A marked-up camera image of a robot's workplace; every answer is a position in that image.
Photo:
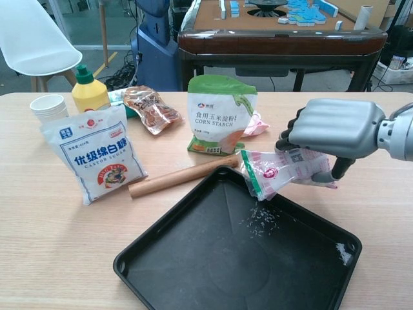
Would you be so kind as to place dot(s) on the grey black right robot hand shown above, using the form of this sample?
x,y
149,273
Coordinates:
x,y
335,129

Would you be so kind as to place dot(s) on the pink clear rice bag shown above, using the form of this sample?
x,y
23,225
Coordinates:
x,y
274,174

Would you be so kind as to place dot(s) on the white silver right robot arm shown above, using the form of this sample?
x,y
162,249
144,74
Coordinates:
x,y
398,135

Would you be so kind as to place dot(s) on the pink white flat packet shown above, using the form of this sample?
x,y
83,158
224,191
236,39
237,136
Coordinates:
x,y
258,126

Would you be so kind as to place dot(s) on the clear brown snack packet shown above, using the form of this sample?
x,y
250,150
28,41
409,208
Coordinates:
x,y
151,109

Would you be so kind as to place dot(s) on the black baking tray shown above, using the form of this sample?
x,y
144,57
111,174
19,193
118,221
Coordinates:
x,y
209,264

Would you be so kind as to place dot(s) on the white storage box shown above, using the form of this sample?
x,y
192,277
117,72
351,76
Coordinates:
x,y
392,69

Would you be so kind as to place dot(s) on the white blue mahjong tile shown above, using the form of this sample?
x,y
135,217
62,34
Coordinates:
x,y
283,21
339,24

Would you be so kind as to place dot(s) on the dark wood mahjong table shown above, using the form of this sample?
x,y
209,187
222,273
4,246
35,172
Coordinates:
x,y
274,40

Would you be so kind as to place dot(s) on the white paper roll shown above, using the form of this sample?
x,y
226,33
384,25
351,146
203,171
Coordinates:
x,y
364,17

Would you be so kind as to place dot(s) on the blue mahjong tile heap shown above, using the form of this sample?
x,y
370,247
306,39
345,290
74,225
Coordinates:
x,y
303,14

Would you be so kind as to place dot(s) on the white spilled granules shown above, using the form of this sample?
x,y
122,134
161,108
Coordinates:
x,y
258,221

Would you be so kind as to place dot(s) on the green white corn starch bag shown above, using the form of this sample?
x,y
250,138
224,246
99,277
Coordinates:
x,y
213,119

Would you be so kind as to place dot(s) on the white residue clump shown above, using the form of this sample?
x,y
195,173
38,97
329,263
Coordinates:
x,y
343,253

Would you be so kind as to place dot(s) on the black mahjong table centre hub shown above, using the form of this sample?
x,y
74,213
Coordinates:
x,y
266,4

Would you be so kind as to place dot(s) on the blue mahjong tile stack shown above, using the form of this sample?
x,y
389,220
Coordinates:
x,y
235,9

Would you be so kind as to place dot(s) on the wooden rolling pin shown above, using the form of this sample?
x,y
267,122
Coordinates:
x,y
180,177

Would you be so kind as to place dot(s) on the upright mahjong tile row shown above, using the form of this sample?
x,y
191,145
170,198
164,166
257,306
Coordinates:
x,y
222,8

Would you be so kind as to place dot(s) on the blue machine base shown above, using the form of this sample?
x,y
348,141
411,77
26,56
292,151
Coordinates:
x,y
155,58

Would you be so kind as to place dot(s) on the teal wet wipes pack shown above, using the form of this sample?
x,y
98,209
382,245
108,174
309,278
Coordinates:
x,y
114,97

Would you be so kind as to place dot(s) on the white castor sugar bag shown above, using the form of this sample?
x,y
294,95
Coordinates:
x,y
96,155

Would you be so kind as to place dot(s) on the yellow bottle with green cap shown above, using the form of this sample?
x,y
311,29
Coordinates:
x,y
88,92

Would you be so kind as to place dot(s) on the wooden pole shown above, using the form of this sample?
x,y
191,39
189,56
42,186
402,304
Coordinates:
x,y
103,35

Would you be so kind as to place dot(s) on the white paper cup stack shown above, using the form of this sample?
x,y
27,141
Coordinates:
x,y
48,106

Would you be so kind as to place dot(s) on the white chair with wooden legs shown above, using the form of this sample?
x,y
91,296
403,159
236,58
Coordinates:
x,y
32,42

